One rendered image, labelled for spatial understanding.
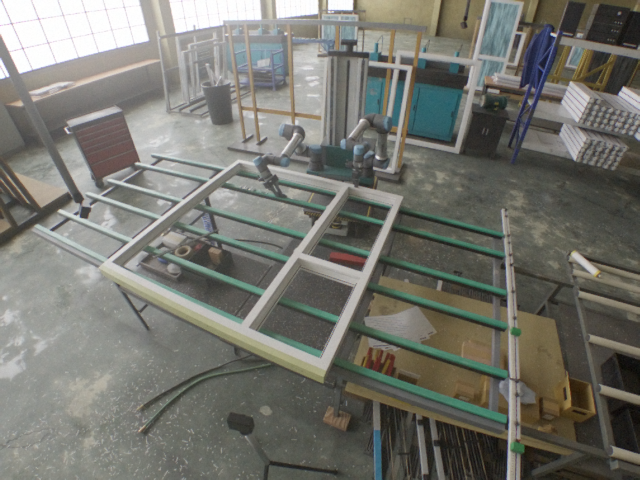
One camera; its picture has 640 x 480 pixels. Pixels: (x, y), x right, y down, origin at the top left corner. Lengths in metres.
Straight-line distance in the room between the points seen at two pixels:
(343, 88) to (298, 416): 2.64
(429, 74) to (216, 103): 3.89
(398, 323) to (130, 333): 2.18
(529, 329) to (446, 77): 4.29
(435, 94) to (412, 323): 4.43
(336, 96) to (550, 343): 2.49
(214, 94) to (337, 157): 3.85
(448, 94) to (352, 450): 5.11
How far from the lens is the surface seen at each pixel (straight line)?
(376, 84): 5.84
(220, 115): 6.59
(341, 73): 2.91
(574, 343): 2.34
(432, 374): 1.78
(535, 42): 6.25
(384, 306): 1.94
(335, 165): 3.12
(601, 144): 5.69
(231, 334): 1.51
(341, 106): 2.98
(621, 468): 1.81
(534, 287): 3.50
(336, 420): 2.22
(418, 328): 1.90
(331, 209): 2.13
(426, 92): 5.71
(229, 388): 2.43
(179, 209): 2.39
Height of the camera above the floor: 2.18
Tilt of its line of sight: 41 degrees down
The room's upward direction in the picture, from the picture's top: straight up
